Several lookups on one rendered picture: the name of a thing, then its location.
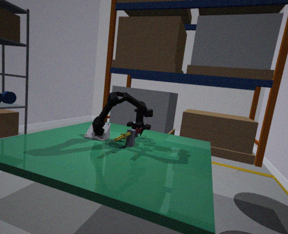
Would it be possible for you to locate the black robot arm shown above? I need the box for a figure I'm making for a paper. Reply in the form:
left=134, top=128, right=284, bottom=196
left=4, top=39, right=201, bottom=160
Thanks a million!
left=92, top=92, right=153, bottom=136

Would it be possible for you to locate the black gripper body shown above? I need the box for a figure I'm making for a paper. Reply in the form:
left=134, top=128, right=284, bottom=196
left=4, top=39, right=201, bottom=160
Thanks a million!
left=127, top=117, right=151, bottom=130

